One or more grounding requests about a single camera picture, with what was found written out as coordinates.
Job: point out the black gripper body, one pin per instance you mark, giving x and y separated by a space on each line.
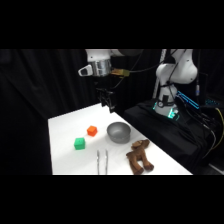
104 92

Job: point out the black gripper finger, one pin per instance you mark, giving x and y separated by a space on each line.
103 101
111 106

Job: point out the brown plush deer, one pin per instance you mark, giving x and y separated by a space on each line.
139 156

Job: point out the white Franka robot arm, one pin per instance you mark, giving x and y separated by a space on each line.
176 71

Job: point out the grey metal bowl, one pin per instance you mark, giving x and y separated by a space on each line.
118 132

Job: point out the orange cube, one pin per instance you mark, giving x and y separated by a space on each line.
92 130

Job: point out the green cube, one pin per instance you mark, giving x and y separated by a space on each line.
79 143

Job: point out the metal tongs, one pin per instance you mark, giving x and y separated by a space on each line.
102 163

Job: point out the black cloth-covered robot stand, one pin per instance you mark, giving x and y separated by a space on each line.
166 136

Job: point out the black curtain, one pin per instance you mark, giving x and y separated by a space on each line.
40 100

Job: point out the blue-lit electronic device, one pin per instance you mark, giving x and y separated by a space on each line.
188 100

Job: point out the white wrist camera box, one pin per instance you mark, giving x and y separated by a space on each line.
85 70

